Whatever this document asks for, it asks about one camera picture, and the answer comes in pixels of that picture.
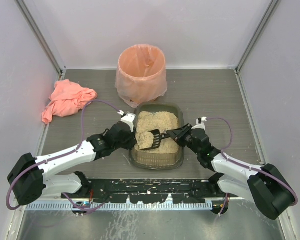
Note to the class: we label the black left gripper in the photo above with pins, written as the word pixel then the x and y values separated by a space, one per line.
pixel 129 140

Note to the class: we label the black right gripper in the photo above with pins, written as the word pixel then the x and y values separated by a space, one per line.
pixel 183 135

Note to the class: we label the dark green litter box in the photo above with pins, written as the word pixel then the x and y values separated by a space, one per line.
pixel 158 161

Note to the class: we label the black slotted litter scoop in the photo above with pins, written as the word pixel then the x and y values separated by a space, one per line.
pixel 150 140

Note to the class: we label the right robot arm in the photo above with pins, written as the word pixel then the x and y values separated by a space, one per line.
pixel 262 185

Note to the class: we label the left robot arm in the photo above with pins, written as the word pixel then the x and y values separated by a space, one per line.
pixel 33 177

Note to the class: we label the beige cat litter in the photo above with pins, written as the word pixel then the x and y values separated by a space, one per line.
pixel 161 121

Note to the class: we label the bin with orange liner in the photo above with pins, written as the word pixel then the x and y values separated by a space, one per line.
pixel 141 74

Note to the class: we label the crumpled pink cloth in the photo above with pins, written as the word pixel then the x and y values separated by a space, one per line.
pixel 66 100

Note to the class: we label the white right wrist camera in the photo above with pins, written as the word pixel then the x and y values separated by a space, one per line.
pixel 200 123

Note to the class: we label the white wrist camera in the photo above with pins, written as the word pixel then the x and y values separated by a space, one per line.
pixel 200 123
pixel 129 119

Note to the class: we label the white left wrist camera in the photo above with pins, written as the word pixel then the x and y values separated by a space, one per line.
pixel 129 119

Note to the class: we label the white slotted cable duct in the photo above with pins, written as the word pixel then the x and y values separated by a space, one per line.
pixel 165 206

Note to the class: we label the left aluminium frame post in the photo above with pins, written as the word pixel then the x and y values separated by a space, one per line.
pixel 32 16

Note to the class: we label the aluminium frame post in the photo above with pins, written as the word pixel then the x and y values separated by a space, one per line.
pixel 270 10
pixel 32 16

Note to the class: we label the right aluminium frame post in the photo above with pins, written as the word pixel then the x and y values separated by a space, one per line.
pixel 270 10

